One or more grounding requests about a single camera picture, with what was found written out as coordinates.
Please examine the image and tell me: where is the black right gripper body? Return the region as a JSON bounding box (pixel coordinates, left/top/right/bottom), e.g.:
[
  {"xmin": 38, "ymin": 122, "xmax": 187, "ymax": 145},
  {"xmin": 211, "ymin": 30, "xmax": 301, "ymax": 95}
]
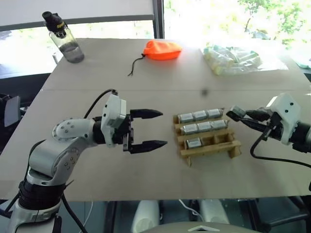
[{"xmin": 258, "ymin": 106, "xmax": 280, "ymax": 140}]

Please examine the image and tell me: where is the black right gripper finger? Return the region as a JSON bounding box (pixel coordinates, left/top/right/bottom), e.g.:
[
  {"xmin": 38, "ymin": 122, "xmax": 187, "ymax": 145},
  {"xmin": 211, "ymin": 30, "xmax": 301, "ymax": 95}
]
[
  {"xmin": 228, "ymin": 115, "xmax": 268, "ymax": 133},
  {"xmin": 244, "ymin": 109, "xmax": 271, "ymax": 120}
]

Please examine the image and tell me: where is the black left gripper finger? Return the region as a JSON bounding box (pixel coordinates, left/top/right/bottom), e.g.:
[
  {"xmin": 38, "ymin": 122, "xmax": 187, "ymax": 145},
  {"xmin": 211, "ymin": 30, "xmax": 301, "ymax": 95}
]
[
  {"xmin": 130, "ymin": 108, "xmax": 163, "ymax": 120},
  {"xmin": 128, "ymin": 140, "xmax": 169, "ymax": 155}
]

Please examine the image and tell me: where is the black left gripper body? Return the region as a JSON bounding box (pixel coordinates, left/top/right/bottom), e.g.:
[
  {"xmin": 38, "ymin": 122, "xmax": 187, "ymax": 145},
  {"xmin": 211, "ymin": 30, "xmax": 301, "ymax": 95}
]
[{"xmin": 111, "ymin": 114, "xmax": 135, "ymax": 153}]

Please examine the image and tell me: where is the wooden battery tray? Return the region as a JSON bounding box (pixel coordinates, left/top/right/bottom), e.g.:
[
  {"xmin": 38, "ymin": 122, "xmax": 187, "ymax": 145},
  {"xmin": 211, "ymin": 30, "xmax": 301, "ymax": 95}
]
[{"xmin": 173, "ymin": 106, "xmax": 242, "ymax": 168}]

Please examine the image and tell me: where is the clear plastic bag of items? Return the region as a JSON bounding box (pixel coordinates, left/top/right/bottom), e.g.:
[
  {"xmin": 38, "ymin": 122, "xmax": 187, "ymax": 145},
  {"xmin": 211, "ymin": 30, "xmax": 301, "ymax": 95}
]
[{"xmin": 200, "ymin": 42, "xmax": 289, "ymax": 77}]

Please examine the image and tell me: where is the white rounded robot leg shell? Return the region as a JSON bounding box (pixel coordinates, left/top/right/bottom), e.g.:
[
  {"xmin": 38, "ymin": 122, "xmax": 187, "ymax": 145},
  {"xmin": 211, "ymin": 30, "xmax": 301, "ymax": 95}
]
[
  {"xmin": 132, "ymin": 200, "xmax": 160, "ymax": 233},
  {"xmin": 199, "ymin": 199, "xmax": 230, "ymax": 225}
]

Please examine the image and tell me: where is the grey robot torso plate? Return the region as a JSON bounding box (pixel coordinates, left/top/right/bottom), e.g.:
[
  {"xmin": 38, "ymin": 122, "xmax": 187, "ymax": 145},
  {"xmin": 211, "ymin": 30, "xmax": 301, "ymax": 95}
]
[{"xmin": 143, "ymin": 220, "xmax": 256, "ymax": 233}]

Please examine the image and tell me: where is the clear bottle with black lid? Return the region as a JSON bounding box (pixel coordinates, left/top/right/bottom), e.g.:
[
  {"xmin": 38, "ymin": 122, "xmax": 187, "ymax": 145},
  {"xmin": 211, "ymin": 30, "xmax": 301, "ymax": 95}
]
[{"xmin": 42, "ymin": 11, "xmax": 85, "ymax": 64}]

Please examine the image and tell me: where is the grey chair panel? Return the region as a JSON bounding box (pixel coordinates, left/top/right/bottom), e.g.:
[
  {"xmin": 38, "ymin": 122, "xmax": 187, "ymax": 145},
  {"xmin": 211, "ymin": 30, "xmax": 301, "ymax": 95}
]
[{"xmin": 0, "ymin": 93, "xmax": 22, "ymax": 128}]

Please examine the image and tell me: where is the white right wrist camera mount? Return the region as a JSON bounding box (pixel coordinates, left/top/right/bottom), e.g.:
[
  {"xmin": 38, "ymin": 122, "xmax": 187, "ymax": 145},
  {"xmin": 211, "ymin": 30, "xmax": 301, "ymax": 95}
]
[{"xmin": 265, "ymin": 93, "xmax": 302, "ymax": 146}]

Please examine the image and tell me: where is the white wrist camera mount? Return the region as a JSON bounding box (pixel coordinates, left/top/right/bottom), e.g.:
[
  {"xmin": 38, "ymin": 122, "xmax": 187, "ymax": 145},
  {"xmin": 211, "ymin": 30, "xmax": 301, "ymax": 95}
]
[
  {"xmin": 101, "ymin": 94, "xmax": 128, "ymax": 148},
  {"xmin": 265, "ymin": 93, "xmax": 302, "ymax": 146}
]

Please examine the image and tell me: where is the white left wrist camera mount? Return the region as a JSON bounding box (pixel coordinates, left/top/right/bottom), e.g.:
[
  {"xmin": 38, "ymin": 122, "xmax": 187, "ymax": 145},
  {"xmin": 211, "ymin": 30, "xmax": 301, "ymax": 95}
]
[{"xmin": 101, "ymin": 94, "xmax": 128, "ymax": 148}]

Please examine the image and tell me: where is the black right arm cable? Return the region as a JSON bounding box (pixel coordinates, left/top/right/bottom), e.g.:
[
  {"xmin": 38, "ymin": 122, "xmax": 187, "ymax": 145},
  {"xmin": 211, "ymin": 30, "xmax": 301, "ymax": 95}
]
[{"xmin": 250, "ymin": 125, "xmax": 311, "ymax": 168}]

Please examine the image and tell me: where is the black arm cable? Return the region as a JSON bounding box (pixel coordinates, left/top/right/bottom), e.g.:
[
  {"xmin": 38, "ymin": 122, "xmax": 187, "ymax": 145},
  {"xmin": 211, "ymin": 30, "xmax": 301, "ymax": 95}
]
[
  {"xmin": 250, "ymin": 125, "xmax": 311, "ymax": 168},
  {"xmin": 83, "ymin": 89, "xmax": 119, "ymax": 119}
]

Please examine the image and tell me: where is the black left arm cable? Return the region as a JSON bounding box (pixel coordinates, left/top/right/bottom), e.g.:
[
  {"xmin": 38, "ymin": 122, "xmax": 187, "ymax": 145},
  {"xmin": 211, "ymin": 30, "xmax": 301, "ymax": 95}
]
[{"xmin": 83, "ymin": 89, "xmax": 119, "ymax": 119}]

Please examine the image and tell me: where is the black pouch drawstring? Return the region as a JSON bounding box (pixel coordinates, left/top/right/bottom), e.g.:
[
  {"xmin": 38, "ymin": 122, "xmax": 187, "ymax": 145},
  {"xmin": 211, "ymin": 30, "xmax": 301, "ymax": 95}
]
[{"xmin": 127, "ymin": 53, "xmax": 146, "ymax": 77}]

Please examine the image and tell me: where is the orange drawstring pouch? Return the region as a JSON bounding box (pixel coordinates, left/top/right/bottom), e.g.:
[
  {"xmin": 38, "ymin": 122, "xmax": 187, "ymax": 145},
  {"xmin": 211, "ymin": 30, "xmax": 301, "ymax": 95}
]
[{"xmin": 142, "ymin": 39, "xmax": 183, "ymax": 61}]

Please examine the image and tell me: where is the white cable under table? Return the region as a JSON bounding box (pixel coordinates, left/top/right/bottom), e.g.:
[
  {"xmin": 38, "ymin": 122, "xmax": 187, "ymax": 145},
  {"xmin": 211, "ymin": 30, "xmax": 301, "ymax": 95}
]
[{"xmin": 178, "ymin": 199, "xmax": 203, "ymax": 216}]

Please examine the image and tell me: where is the black cable at robot shoulder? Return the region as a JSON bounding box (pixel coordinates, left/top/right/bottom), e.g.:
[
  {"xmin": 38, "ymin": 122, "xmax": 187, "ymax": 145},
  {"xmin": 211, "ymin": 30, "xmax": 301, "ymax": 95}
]
[{"xmin": 60, "ymin": 179, "xmax": 88, "ymax": 233}]

